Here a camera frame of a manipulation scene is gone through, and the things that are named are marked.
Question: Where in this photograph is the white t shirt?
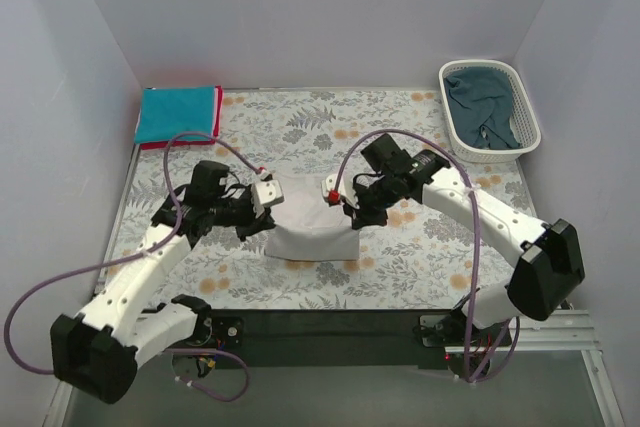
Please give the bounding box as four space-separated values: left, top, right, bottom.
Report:
264 173 360 262

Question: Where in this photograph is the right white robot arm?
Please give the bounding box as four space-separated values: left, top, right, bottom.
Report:
325 129 585 345

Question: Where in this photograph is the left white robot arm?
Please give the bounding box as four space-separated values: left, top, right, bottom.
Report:
50 161 284 404

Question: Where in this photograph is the floral patterned table mat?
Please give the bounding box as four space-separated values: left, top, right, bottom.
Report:
114 90 512 309

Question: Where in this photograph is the folded red t shirt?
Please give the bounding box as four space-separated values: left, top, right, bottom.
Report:
139 85 224 151

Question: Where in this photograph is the folded teal t shirt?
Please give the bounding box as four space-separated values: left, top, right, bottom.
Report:
133 86 221 145

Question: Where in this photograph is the dark teal t shirt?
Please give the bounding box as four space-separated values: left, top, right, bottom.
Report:
444 67 521 150

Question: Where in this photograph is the white plastic laundry basket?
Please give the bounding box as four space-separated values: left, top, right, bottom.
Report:
439 59 541 163

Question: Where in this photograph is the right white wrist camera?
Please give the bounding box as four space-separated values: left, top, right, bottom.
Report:
321 174 358 209

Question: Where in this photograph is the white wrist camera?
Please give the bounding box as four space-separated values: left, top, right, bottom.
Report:
321 174 358 209
251 179 285 215

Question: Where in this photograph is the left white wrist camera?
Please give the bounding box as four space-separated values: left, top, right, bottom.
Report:
251 179 285 215

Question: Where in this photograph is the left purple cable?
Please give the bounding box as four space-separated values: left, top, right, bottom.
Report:
3 131 251 404

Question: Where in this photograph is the aluminium rail frame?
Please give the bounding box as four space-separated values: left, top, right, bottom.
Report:
47 310 623 426

